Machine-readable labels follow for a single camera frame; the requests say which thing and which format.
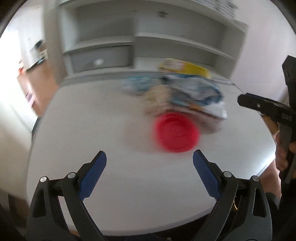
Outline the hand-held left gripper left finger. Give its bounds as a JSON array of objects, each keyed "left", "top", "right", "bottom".
[{"left": 26, "top": 150, "right": 107, "bottom": 241}]

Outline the blue and white snack bag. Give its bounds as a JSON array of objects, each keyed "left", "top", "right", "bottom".
[{"left": 162, "top": 74, "right": 228, "bottom": 120}]

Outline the yellow cardboard box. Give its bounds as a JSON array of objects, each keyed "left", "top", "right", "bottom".
[{"left": 158, "top": 58, "right": 211, "bottom": 79}]

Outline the beige crumpled paper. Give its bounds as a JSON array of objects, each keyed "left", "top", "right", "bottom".
[{"left": 143, "top": 86, "right": 173, "bottom": 116}]

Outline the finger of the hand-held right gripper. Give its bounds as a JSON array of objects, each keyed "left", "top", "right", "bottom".
[{"left": 238, "top": 93, "right": 290, "bottom": 124}]

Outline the white shelf unit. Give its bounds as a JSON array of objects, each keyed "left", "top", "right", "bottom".
[{"left": 57, "top": 0, "right": 249, "bottom": 79}]

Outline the small blue and white packet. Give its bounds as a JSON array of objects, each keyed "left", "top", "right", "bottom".
[{"left": 121, "top": 76, "right": 160, "bottom": 94}]

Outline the red plastic bowl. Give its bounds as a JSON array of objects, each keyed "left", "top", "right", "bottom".
[{"left": 154, "top": 113, "right": 200, "bottom": 153}]

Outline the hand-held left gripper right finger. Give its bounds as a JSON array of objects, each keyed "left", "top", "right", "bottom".
[{"left": 193, "top": 149, "right": 273, "bottom": 241}]

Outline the person's right hand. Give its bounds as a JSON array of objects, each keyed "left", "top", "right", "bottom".
[{"left": 275, "top": 141, "right": 296, "bottom": 172}]

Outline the grey drawer with round knob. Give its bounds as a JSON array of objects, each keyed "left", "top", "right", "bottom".
[{"left": 69, "top": 46, "right": 130, "bottom": 72}]

